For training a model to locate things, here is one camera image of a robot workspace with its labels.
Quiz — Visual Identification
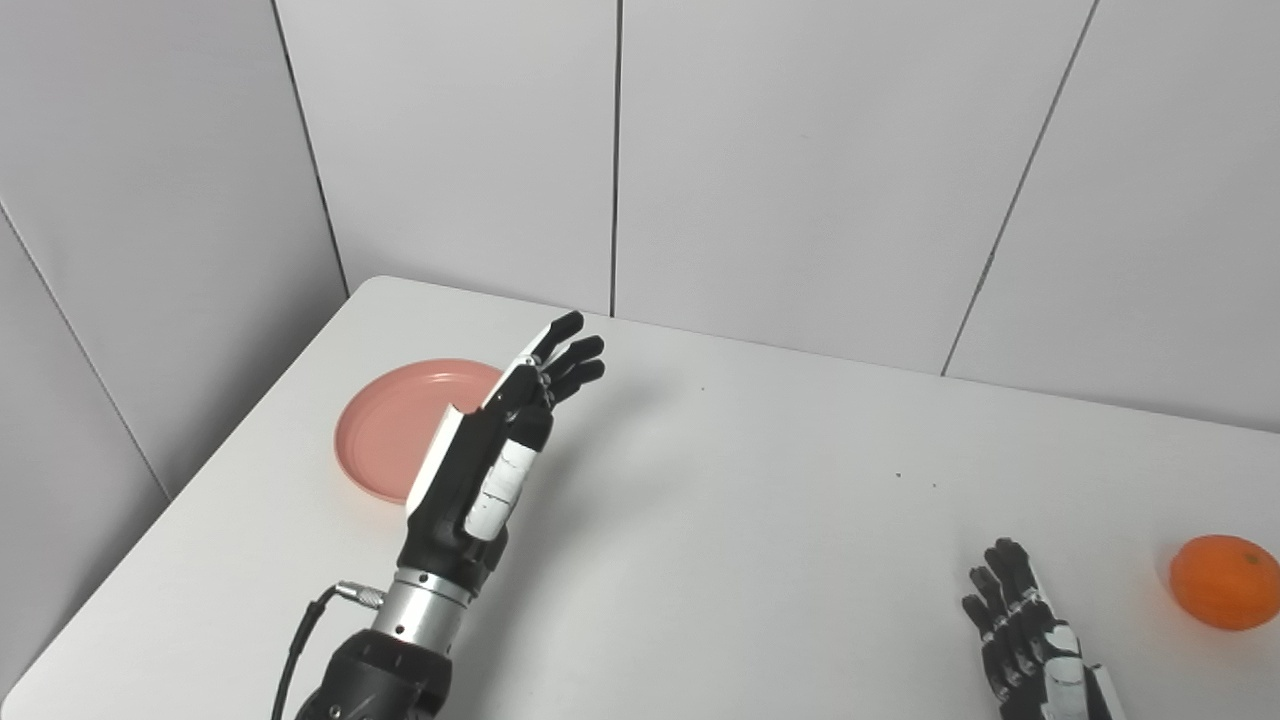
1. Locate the pink plate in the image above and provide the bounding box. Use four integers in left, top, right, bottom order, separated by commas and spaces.
334, 359, 505, 506

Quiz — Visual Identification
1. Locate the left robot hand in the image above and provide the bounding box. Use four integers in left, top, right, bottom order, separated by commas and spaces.
398, 310, 607, 594

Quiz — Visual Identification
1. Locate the orange fruit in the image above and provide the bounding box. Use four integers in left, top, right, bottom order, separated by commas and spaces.
1169, 534, 1280, 632

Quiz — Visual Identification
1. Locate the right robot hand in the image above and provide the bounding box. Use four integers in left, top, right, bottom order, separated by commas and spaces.
961, 537, 1129, 720

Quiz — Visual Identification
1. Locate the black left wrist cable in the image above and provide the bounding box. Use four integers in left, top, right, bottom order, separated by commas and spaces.
270, 580, 387, 720

